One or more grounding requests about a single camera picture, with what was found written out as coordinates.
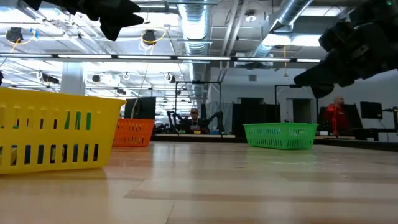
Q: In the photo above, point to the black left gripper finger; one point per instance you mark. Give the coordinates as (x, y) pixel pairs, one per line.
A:
(116, 25)
(122, 7)

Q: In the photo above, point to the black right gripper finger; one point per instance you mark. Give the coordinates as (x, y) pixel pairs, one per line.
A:
(323, 73)
(322, 91)

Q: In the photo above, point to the black background robot arm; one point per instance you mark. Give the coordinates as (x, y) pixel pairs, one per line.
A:
(217, 119)
(172, 119)

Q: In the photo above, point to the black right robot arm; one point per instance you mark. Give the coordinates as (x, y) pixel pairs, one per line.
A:
(376, 11)

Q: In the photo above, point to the person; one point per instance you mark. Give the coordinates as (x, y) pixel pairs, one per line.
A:
(194, 124)
(340, 115)

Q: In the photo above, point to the long ceiling light strip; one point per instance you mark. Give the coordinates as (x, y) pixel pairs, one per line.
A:
(143, 57)

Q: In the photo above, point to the black monitor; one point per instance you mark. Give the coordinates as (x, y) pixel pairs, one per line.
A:
(371, 109)
(140, 108)

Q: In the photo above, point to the green plastic basket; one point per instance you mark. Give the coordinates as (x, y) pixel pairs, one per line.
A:
(280, 136)

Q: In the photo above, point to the white pillar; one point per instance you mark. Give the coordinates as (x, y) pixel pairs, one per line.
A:
(73, 77)

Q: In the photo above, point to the black partition panels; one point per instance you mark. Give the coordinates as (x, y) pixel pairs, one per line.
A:
(255, 112)

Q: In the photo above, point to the orange plastic basket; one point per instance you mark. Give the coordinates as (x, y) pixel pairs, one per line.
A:
(133, 132)

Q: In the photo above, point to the yellow plastic basket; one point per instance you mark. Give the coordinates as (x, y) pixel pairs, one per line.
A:
(62, 137)

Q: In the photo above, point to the black ceiling camera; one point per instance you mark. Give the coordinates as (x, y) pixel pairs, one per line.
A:
(149, 36)
(14, 34)

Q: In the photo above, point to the black gantry frame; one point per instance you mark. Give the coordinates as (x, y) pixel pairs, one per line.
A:
(197, 82)
(275, 102)

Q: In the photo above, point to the silver round ventilation duct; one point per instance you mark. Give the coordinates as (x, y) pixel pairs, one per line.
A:
(289, 12)
(196, 28)

